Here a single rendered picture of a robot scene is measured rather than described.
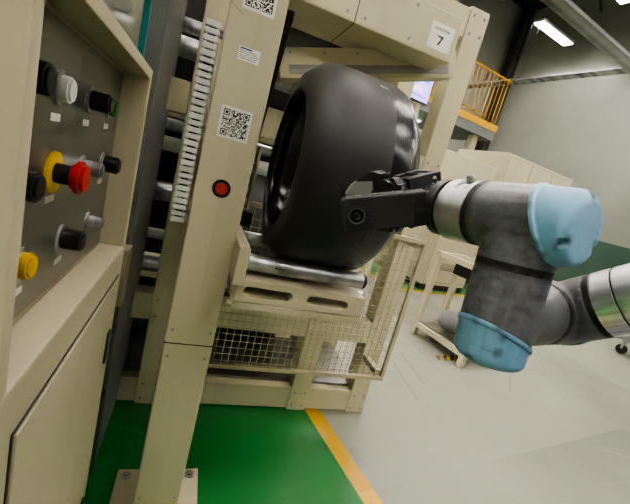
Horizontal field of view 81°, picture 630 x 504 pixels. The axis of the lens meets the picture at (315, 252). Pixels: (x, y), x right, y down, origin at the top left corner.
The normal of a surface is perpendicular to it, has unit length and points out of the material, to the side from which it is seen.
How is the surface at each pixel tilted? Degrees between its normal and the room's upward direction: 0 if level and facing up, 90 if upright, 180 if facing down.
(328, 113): 70
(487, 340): 91
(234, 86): 90
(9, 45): 90
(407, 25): 90
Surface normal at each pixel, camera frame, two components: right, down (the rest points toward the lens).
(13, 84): 0.28, 0.27
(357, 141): 0.33, -0.01
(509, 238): -0.65, -0.04
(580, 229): 0.49, 0.22
